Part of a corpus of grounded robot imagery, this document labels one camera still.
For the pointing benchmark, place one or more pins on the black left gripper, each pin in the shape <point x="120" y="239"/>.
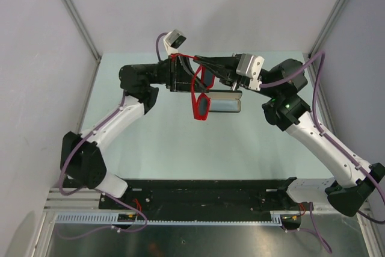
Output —
<point x="180" y="74"/>

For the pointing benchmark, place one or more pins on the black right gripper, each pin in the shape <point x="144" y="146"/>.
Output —
<point x="224" y="67"/>

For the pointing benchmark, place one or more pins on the red sunglasses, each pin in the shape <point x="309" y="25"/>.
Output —
<point x="199" y="100"/>

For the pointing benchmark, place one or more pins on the dark green glasses case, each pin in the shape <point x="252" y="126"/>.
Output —
<point x="225" y="95"/>

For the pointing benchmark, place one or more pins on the light blue cleaning cloth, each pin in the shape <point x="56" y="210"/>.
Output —
<point x="224" y="106"/>

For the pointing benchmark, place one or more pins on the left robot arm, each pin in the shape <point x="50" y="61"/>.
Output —
<point x="82" y="153"/>

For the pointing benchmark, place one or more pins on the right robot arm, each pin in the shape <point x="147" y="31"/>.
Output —
<point x="353" y="180"/>

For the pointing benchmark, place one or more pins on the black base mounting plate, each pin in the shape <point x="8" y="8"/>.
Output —
<point x="207" y="200"/>

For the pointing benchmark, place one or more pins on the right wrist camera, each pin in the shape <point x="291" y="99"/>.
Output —
<point x="250" y="66"/>

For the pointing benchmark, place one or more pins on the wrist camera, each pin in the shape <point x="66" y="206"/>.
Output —
<point x="250" y="66"/>
<point x="173" y="40"/>

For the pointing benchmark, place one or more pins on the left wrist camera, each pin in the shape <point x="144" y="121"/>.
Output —
<point x="173" y="40"/>

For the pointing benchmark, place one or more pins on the right aluminium frame post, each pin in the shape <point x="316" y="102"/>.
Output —
<point x="327" y="27"/>

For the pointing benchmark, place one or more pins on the aluminium frame post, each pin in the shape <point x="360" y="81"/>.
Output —
<point x="83" y="31"/>
<point x="327" y="27"/>

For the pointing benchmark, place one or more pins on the left aluminium frame post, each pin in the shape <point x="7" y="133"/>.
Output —
<point x="83" y="31"/>

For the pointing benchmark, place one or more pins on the grey slotted cable duct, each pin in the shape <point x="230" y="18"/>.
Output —
<point x="115" y="218"/>

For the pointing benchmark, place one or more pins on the aluminium front rail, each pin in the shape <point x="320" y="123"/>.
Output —
<point x="94" y="196"/>

